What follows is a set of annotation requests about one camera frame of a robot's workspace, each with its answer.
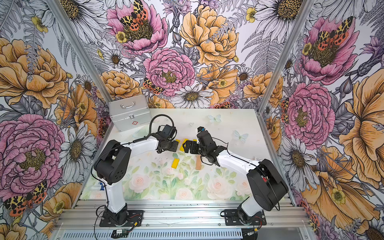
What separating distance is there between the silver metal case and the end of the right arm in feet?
1.53

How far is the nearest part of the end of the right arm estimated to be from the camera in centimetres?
66

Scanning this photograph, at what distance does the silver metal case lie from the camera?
103 cm
